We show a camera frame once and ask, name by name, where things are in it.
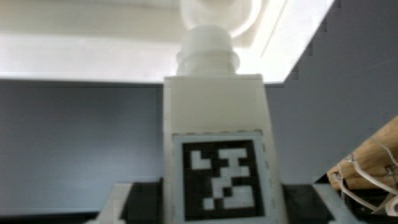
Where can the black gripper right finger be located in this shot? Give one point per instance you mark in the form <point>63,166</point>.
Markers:
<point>314,205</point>

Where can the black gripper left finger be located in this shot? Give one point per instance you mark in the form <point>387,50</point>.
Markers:
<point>134,204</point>

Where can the white table leg with tag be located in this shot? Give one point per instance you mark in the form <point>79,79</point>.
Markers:
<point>221,180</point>

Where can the white square table top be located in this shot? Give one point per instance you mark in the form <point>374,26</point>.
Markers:
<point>108,40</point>

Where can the wooden object with white cables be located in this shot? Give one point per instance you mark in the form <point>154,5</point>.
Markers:
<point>363,176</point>

